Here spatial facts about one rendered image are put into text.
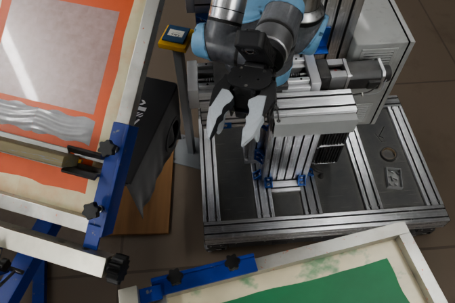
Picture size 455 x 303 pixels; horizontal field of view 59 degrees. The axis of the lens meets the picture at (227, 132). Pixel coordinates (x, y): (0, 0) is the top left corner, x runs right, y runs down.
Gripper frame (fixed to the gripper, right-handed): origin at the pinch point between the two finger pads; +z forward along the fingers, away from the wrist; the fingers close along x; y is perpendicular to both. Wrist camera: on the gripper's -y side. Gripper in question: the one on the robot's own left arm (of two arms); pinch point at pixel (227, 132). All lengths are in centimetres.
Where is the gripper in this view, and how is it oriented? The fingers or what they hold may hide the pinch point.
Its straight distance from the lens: 59.3
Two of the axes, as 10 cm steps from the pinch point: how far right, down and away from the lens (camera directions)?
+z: -3.3, 7.7, -5.5
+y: 1.3, 6.1, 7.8
